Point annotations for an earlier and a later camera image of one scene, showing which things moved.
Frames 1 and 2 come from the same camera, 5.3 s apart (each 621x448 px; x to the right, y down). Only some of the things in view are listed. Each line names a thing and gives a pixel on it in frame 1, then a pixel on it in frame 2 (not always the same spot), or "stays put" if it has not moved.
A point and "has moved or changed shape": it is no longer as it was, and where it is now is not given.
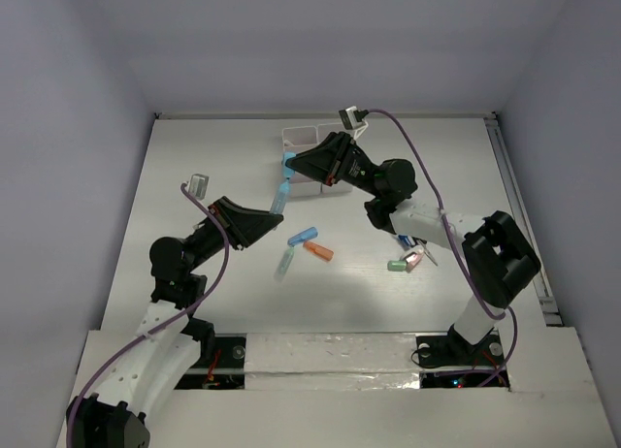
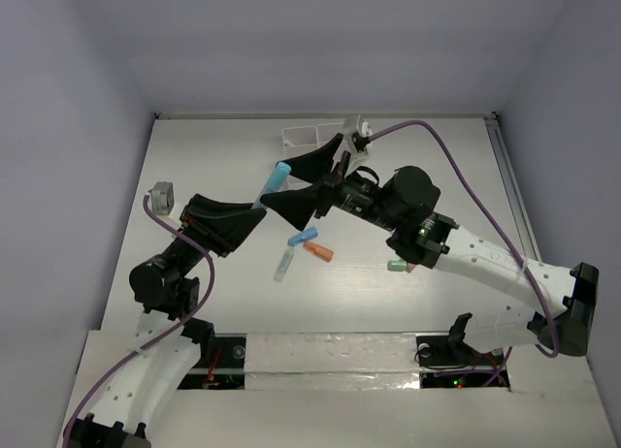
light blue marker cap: x=287 y=172 has moved or changed shape
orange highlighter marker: x=318 y=251 stays put
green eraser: x=397 y=265 stays put
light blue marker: x=280 y=198 has moved or changed shape
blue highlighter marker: x=303 y=236 stays put
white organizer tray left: x=296 y=140 stays put
